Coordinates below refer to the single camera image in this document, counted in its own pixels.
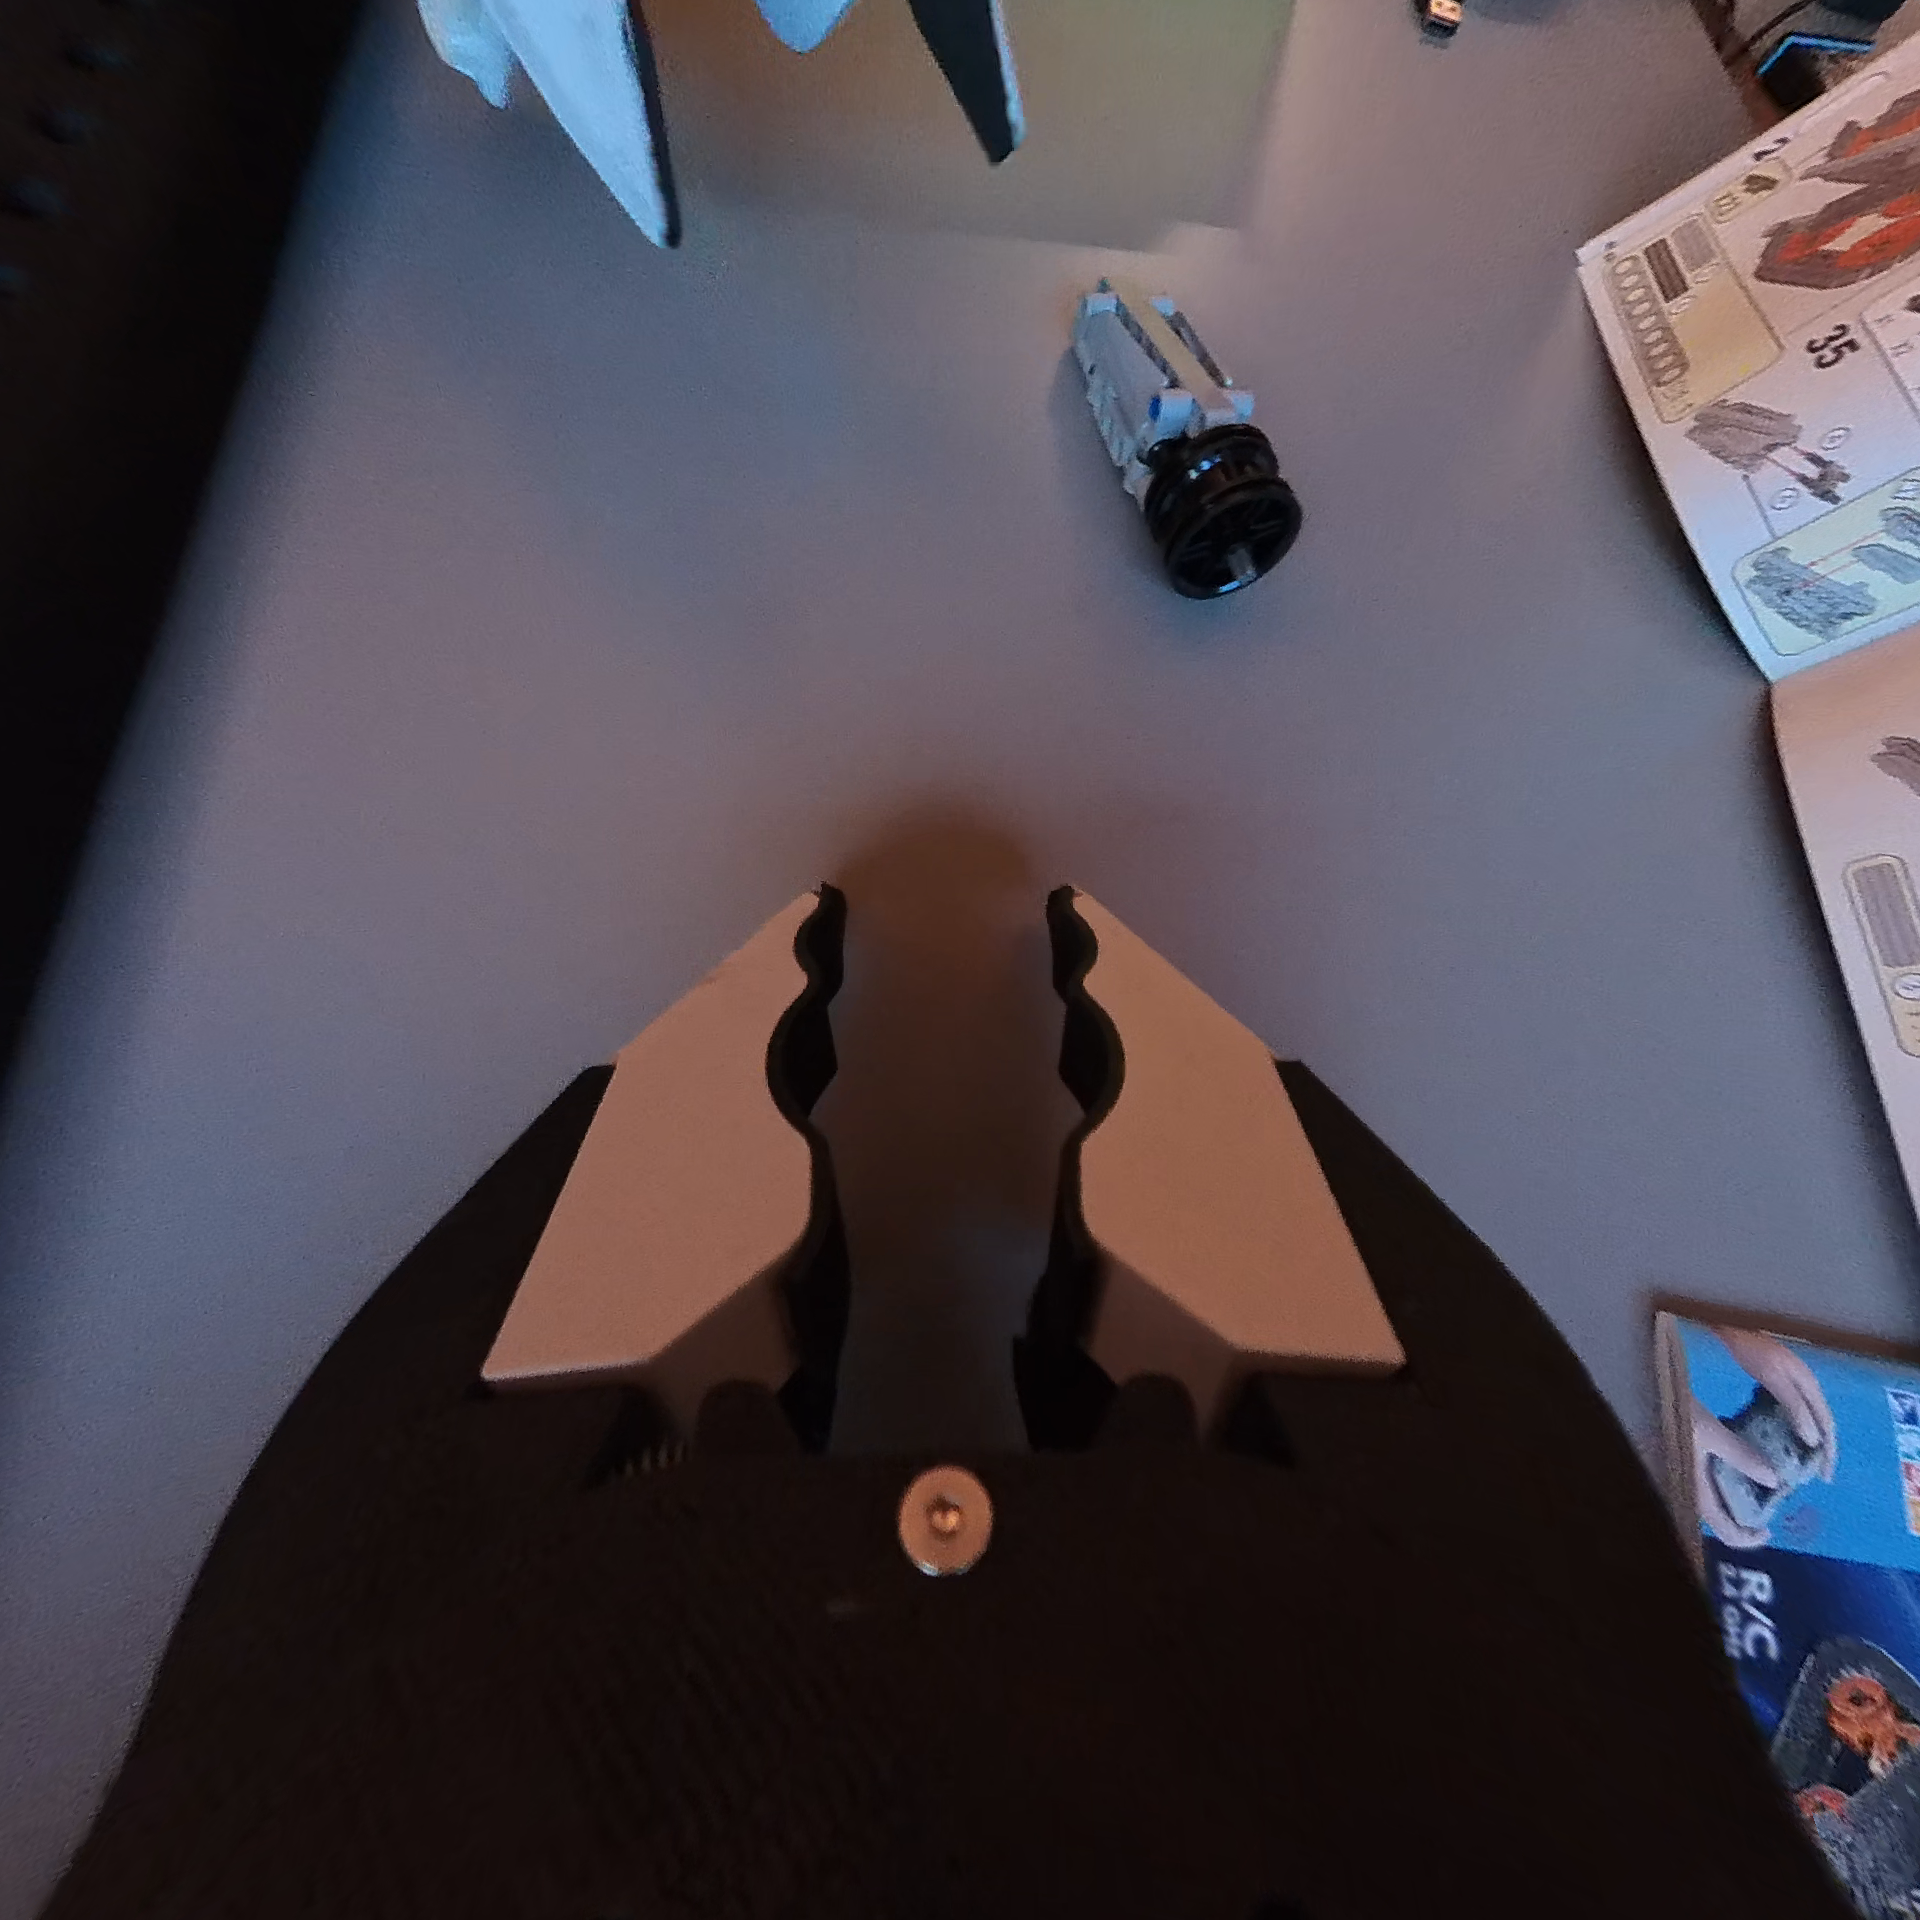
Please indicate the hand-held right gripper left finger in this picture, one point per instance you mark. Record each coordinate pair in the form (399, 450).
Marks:
(661, 1201)

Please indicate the grey brick assembly black wheel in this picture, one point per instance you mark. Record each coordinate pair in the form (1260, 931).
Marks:
(1200, 481)

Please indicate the black studded mat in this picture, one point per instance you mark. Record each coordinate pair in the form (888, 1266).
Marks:
(136, 374)

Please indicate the blue toy packaging box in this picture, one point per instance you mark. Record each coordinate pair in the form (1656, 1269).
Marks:
(1816, 1574)

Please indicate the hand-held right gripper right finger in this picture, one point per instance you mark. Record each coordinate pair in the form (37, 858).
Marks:
(1224, 1201)

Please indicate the brick instruction booklet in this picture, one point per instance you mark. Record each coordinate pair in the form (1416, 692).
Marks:
(1786, 405)

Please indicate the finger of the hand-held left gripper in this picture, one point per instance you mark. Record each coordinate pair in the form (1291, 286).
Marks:
(587, 89)
(968, 60)

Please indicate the small orange black plug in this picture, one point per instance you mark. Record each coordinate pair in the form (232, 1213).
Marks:
(1444, 13)

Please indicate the dark device with blue stripe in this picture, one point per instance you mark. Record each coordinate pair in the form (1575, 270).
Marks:
(1822, 53)

